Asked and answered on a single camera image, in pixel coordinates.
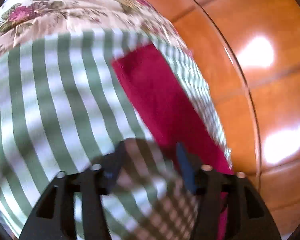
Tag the red knit sweater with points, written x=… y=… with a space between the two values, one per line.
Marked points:
x=155 y=93

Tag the floral bedspread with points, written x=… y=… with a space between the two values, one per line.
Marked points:
x=25 y=20

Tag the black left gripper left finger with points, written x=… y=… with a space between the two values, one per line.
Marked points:
x=76 y=198

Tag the green white checkered bedsheet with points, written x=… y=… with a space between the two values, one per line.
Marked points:
x=62 y=107

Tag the wooden wardrobe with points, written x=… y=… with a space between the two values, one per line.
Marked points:
x=249 y=53

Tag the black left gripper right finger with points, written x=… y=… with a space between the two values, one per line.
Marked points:
x=229 y=205

